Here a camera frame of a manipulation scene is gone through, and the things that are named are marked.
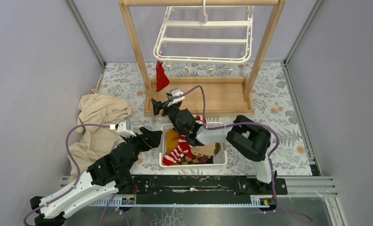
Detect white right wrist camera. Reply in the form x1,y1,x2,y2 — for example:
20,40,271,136
167,89,185,106

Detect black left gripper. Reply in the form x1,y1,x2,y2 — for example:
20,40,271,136
122,128,163,161

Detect red bow sock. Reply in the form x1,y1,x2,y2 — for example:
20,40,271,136
193,115,207,125

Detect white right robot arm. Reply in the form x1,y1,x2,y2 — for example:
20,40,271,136
151,99,275,194

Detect red white striped sock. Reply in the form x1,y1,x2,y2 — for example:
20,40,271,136
162,136,195,166

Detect beige sock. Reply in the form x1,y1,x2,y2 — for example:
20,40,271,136
190,143,221,158

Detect mustard yellow sock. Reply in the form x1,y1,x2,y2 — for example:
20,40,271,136
165,129,180,155

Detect white plastic clip hanger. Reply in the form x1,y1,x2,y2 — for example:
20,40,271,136
153,4,255,73

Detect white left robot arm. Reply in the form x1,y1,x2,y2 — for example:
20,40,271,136
23,124,163,226

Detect beige crumpled cloth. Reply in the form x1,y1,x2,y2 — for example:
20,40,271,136
67,91,132,182

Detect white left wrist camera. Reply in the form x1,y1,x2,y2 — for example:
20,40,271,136
109,119,136,138

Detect floral patterned table mat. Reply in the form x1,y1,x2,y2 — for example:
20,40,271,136
99,62,311,176

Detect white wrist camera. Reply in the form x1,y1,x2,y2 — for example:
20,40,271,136
167,89,185,106
109,119,136,138

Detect white plastic basket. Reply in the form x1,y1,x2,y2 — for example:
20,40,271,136
159,123,228,169

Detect wooden hanger stand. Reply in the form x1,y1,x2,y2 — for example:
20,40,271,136
119,0,285,117

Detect plain red sock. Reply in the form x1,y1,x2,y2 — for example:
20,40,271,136
156,61,170,92

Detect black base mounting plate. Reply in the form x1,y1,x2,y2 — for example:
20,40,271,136
125,175,288,205

